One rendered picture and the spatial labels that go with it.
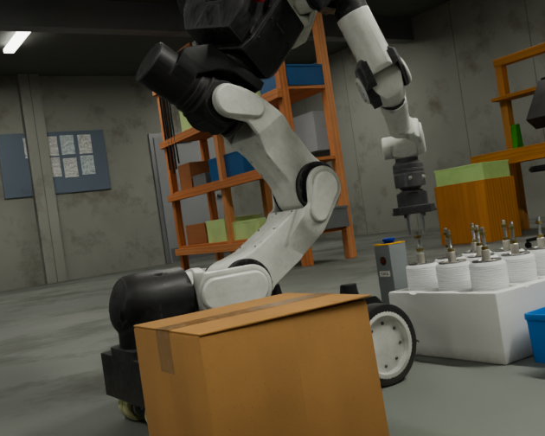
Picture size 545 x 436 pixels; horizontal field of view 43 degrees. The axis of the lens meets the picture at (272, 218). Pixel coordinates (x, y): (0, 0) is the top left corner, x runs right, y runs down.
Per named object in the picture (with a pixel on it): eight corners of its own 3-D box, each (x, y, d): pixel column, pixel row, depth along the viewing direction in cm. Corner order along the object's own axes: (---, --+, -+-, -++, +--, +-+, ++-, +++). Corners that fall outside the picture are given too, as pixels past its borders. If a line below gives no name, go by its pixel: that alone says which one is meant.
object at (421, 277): (409, 329, 199) (400, 266, 199) (419, 323, 207) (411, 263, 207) (442, 328, 194) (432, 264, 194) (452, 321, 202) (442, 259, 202)
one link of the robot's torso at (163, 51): (148, 73, 163) (178, 14, 169) (127, 86, 174) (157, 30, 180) (240, 136, 176) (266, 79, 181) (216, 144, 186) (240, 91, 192)
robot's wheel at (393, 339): (362, 396, 161) (349, 311, 161) (348, 394, 165) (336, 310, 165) (422, 376, 172) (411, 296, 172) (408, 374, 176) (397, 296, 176)
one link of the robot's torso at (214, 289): (206, 325, 162) (198, 269, 162) (169, 322, 179) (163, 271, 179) (278, 309, 173) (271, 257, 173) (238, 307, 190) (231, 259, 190)
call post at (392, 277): (402, 345, 212) (387, 245, 213) (387, 343, 218) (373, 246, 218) (419, 340, 216) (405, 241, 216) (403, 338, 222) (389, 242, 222)
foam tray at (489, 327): (505, 365, 170) (495, 292, 170) (396, 353, 203) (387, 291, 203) (596, 332, 191) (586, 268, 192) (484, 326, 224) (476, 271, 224)
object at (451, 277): (438, 330, 190) (428, 266, 191) (454, 323, 197) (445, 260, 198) (470, 330, 184) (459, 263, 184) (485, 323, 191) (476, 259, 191)
